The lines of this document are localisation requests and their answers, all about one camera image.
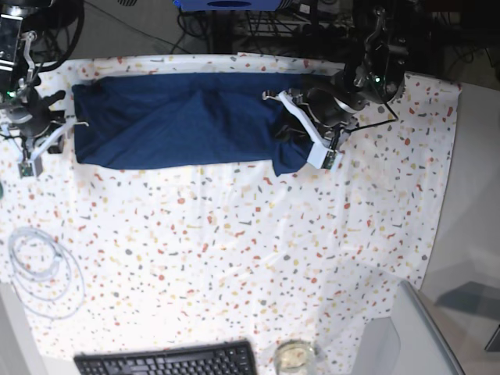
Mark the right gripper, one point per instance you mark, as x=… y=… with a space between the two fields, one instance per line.
x=35 y=118

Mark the blue box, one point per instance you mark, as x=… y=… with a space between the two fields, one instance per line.
x=231 y=5

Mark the clear glass jar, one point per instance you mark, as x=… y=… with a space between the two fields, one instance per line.
x=295 y=357

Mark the terrazzo pattern table cloth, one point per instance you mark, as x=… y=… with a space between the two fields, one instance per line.
x=97 y=260

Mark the black computer keyboard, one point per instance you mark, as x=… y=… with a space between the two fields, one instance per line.
x=233 y=358

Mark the black wire rack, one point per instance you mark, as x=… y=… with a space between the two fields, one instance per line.
x=288 y=22

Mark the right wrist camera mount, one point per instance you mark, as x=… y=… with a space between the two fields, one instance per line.
x=43 y=144

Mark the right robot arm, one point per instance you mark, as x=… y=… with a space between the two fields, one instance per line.
x=36 y=37

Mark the dark blue t-shirt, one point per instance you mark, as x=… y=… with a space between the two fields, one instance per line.
x=162 y=121

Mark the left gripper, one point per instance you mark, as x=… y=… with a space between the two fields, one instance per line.
x=331 y=109

